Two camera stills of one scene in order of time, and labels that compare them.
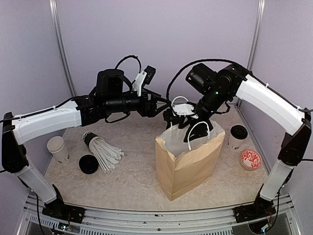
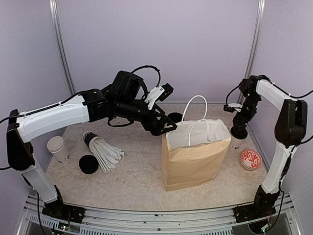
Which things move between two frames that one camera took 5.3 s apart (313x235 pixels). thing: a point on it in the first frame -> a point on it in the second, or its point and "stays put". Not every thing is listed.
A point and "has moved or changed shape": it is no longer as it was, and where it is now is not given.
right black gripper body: [197, 125] -> [249, 114]
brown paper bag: [183, 165] has moved or changed shape
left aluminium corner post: [54, 14] stays put
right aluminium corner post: [261, 7] stays put
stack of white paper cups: [55, 145] stays put
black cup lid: [239, 131] stays put
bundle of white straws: [106, 155] stays put
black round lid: [88, 164] stays put
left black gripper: [150, 111] -> [157, 129]
